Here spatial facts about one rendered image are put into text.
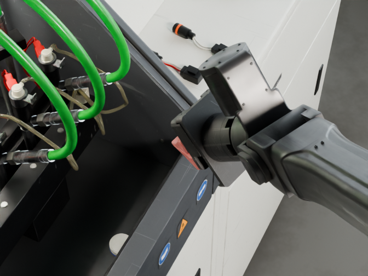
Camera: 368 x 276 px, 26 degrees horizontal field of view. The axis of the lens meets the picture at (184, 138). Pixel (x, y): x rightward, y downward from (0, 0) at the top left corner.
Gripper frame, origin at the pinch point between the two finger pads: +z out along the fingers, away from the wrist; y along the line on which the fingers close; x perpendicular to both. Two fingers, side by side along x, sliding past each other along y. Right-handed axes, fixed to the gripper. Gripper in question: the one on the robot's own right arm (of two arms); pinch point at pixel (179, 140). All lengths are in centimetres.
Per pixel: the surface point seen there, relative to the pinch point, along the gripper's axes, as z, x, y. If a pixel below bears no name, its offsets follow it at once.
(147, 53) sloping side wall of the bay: 25.0, -17.2, 5.6
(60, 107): 7.2, 7.5, 11.4
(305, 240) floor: 91, -64, -81
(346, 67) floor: 112, -128, -61
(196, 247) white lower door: 40, -11, -32
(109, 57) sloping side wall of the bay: 29.1, -13.2, 8.2
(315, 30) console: 49, -70, -20
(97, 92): 12.0, -0.1, 8.8
